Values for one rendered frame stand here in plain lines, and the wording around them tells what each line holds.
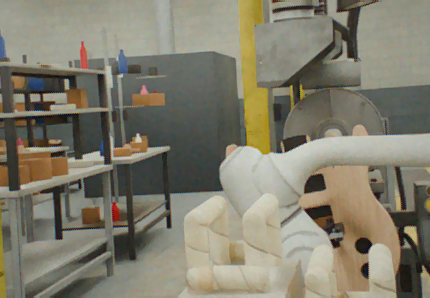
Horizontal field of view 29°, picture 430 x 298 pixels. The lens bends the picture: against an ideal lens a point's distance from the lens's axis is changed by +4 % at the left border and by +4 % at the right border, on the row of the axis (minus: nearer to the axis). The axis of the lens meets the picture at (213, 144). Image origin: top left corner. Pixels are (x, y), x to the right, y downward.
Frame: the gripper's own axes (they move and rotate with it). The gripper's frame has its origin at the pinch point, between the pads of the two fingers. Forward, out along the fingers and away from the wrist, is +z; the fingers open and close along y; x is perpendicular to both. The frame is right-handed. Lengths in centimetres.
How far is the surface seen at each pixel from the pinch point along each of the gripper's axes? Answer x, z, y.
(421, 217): -5.1, 23.6, 24.5
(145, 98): 75, 629, -186
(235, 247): 9, -63, -8
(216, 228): 12, -64, -10
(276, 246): 8, -64, -1
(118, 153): 26, 552, -204
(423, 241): -10.9, 23.5, 23.6
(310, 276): 6, -81, 4
